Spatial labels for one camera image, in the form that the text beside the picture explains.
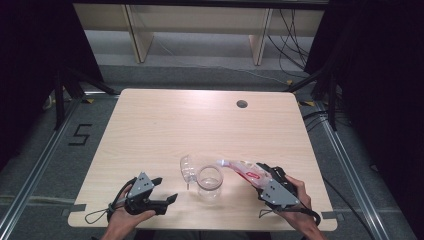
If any light wooden shelf unit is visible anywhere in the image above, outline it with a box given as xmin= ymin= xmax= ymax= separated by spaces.
xmin=73 ymin=3 xmax=326 ymax=66

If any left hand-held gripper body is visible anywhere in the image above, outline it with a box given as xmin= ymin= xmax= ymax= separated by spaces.
xmin=124 ymin=171 xmax=168 ymax=216

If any black metal stand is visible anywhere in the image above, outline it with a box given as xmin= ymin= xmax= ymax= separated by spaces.
xmin=52 ymin=65 xmax=118 ymax=132
xmin=283 ymin=65 xmax=342 ymax=132

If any black curtain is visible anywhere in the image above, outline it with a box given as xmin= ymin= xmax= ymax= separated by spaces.
xmin=304 ymin=0 xmax=424 ymax=240
xmin=0 ymin=0 xmax=105 ymax=172

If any person's right hand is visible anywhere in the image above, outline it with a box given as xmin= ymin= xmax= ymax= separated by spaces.
xmin=281 ymin=174 xmax=318 ymax=229

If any person's left hand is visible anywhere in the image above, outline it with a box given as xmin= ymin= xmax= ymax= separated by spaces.
xmin=108 ymin=184 xmax=158 ymax=231

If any red and white plastic bag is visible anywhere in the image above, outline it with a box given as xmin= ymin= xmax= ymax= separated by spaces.
xmin=217 ymin=158 xmax=273 ymax=190

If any black wrist strap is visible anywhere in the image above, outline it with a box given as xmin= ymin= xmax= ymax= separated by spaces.
xmin=107 ymin=177 xmax=138 ymax=223
xmin=283 ymin=206 xmax=322 ymax=226

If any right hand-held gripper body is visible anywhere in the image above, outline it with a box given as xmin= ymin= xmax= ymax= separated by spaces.
xmin=256 ymin=164 xmax=301 ymax=212

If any aluminium floor rail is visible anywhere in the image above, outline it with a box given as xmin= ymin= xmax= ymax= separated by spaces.
xmin=315 ymin=100 xmax=392 ymax=240
xmin=0 ymin=95 xmax=83 ymax=232

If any clear plastic cup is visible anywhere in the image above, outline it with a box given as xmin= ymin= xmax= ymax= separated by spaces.
xmin=196 ymin=165 xmax=225 ymax=201

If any bundle of black cables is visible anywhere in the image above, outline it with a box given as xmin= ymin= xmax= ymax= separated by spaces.
xmin=266 ymin=9 xmax=312 ymax=72

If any black floor cable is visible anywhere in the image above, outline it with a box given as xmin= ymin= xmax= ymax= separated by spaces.
xmin=321 ymin=175 xmax=378 ymax=240

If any thin black cord loop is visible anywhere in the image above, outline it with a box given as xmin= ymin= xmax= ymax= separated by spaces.
xmin=84 ymin=208 xmax=114 ymax=225
xmin=258 ymin=208 xmax=279 ymax=220

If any grey tape strip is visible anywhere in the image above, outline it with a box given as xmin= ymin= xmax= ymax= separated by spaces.
xmin=61 ymin=203 xmax=87 ymax=218
xmin=321 ymin=210 xmax=340 ymax=221

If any clear plastic lid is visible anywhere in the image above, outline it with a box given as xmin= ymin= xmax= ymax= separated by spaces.
xmin=179 ymin=154 xmax=201 ymax=191

